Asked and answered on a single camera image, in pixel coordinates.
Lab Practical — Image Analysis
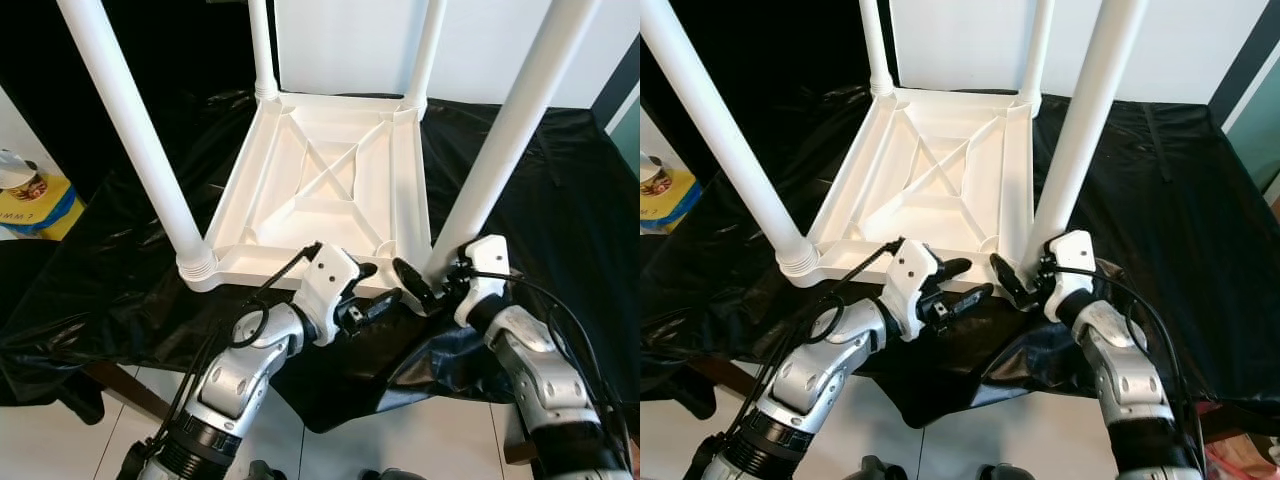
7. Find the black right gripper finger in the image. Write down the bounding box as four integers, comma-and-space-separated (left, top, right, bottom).
392, 257, 440, 313
990, 253, 1037, 309

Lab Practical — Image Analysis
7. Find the white plastic table top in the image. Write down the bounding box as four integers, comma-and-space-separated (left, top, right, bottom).
790, 88, 1036, 288
180, 90, 433, 294

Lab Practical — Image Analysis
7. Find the white plastic table leg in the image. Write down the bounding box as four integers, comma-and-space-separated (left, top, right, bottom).
423, 0, 601, 283
1028, 0, 1149, 263
403, 0, 448, 111
1018, 0, 1057, 106
245, 0, 281, 103
858, 0, 894, 99
640, 0, 821, 276
55, 0, 218, 281

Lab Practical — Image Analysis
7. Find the black plastic table cover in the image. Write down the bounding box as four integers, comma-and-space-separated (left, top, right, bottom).
0, 90, 641, 433
640, 85, 1280, 431

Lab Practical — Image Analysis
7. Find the yellow and blue box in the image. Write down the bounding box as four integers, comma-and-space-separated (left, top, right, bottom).
640, 170, 703, 233
0, 175, 86, 241

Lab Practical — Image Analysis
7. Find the pink shopping bag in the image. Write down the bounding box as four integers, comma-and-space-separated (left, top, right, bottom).
1205, 440, 1280, 480

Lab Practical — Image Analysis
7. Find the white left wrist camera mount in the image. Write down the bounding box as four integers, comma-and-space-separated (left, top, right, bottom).
885, 238, 941, 341
298, 242, 363, 347

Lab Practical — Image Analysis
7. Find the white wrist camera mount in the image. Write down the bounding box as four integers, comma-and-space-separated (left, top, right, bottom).
885, 238, 941, 341
1043, 230, 1096, 323
455, 235, 511, 329
298, 242, 363, 347

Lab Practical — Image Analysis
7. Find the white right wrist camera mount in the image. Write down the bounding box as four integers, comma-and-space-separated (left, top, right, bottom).
455, 235, 511, 329
1043, 230, 1096, 323

